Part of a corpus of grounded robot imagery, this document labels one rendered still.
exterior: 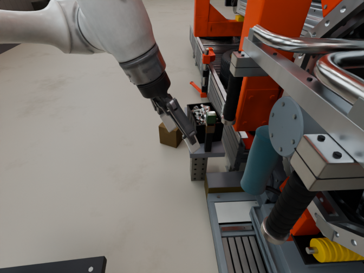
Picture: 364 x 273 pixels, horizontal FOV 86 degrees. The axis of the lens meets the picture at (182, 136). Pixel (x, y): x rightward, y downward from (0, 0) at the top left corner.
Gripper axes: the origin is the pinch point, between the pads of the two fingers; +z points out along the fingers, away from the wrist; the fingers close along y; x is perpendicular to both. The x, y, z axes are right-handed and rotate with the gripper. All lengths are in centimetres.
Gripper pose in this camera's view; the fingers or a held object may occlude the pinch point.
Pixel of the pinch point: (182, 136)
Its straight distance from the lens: 57.5
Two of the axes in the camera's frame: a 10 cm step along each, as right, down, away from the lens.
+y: 5.0, 4.4, -7.5
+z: 3.6, 6.8, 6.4
